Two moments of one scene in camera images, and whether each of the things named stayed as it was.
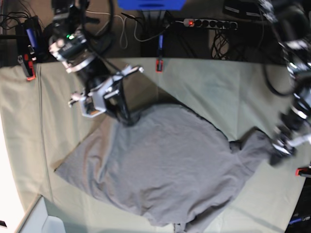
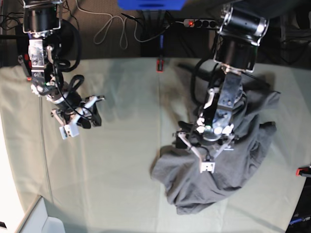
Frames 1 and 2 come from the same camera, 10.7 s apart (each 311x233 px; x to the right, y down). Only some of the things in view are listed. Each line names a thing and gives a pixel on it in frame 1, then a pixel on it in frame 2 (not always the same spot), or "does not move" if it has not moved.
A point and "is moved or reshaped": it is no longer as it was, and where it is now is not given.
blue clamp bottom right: x=298 y=219 does not move
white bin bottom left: x=38 y=220 does not move
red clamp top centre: x=159 y=62 does not move
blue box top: x=152 y=5 does not move
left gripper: x=96 y=74 to x=69 y=101
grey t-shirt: x=172 y=164 is moved or reshaped
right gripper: x=292 y=121 to x=209 y=133
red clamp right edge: x=302 y=171 does not move
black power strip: x=215 y=24 does not move
